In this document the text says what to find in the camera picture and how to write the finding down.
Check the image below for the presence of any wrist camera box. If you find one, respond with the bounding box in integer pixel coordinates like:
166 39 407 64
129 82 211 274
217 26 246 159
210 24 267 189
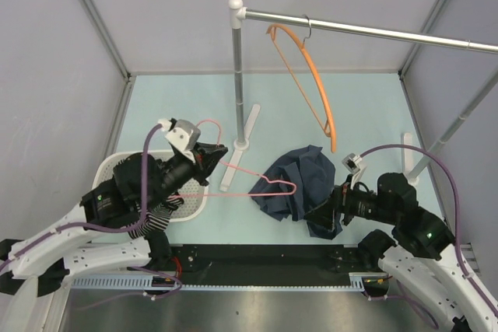
342 153 366 188
157 118 201 163

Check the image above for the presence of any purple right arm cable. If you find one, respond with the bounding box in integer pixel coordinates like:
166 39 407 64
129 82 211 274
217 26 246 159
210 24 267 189
359 143 491 309

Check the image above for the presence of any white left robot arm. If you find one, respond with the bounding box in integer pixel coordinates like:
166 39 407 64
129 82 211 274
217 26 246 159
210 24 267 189
1 143 227 331

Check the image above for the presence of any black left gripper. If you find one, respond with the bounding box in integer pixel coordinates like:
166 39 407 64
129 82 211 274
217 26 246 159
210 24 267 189
146 142 230 210

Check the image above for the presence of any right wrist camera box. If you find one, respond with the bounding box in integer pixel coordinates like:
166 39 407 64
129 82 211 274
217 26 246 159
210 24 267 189
342 153 366 188

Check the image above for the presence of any white slotted cable duct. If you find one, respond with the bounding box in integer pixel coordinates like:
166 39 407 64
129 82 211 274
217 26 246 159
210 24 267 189
70 273 388 292

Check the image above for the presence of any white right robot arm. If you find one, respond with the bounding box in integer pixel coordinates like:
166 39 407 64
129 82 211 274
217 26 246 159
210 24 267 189
304 173 497 331

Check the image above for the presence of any black white striped tank top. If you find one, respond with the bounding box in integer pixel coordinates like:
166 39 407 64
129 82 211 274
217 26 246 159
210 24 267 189
128 197 184 239

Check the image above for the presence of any silver clothes rack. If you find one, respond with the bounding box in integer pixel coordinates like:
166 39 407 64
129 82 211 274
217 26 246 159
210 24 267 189
228 0 497 185

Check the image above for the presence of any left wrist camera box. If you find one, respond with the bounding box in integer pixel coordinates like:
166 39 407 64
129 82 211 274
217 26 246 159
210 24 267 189
157 118 201 163

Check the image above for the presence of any navy blue t-shirt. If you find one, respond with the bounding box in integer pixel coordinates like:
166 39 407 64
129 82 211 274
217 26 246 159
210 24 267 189
249 145 335 222

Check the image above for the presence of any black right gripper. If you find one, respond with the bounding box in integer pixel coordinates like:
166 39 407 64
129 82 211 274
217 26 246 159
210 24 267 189
303 173 397 230

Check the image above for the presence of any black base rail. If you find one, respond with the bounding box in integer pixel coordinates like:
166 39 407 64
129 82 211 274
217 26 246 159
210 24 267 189
172 244 369 285

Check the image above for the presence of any pink wire hanger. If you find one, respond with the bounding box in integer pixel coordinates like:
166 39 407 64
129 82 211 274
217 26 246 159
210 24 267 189
170 117 298 197

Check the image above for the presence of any orange plastic hanger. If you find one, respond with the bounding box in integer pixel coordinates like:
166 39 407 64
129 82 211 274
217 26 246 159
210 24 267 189
266 23 338 153

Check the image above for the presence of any white perforated plastic basket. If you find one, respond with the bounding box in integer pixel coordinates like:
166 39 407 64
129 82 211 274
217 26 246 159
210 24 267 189
92 151 209 222

